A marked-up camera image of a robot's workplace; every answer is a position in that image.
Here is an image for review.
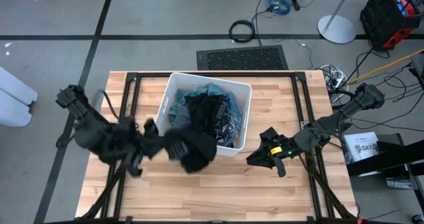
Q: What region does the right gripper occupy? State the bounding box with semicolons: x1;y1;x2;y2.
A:
245;127;303;178

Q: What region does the black and white sock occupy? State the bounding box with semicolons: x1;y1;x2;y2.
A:
211;97;237;144

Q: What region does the black cloth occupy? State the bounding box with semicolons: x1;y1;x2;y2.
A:
184;93;233;142
162;123;219;174

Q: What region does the white perforated plastic basket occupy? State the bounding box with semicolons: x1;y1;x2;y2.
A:
154;72;252;158

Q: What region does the teal dotted cloth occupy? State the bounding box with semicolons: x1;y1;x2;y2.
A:
168;83;244;145

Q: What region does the black perforated floor panel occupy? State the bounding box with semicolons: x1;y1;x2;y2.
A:
195;44;290;71

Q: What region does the white bucket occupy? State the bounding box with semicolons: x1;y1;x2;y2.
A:
343;131;380;164

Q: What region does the black metal shelf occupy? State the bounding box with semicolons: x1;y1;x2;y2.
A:
344;133;424;177

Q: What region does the pale grey padded block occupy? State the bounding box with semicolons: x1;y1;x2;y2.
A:
0;89;34;128
0;67;39;106

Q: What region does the red and black crate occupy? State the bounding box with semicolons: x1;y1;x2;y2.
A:
359;0;422;50

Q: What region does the white cable bundle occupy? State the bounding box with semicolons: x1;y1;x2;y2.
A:
317;64;348;104

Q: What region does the black cable coil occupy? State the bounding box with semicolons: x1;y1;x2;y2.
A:
228;19;256;44

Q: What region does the white round pedestal stand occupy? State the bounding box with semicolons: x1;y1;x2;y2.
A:
317;0;358;45

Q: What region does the blue cable coil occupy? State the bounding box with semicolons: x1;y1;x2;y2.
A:
264;0;292;17

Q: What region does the yellow cable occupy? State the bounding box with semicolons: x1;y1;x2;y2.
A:
344;49;424;85

